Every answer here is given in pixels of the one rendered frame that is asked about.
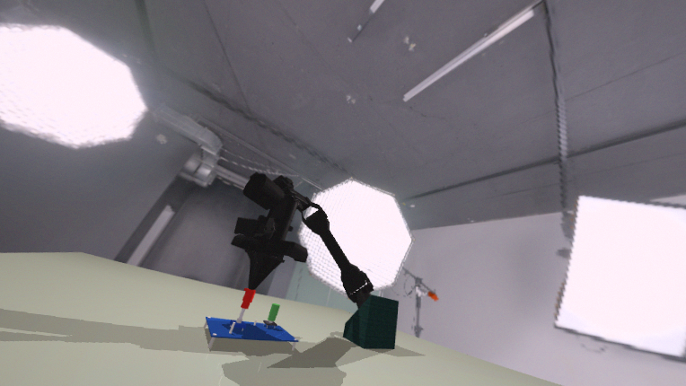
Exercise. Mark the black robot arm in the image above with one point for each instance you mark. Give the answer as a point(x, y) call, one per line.
point(279, 196)

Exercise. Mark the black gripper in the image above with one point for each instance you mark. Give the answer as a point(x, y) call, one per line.
point(265, 254)

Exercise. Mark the blue circuit board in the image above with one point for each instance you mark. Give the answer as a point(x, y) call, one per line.
point(238, 329)

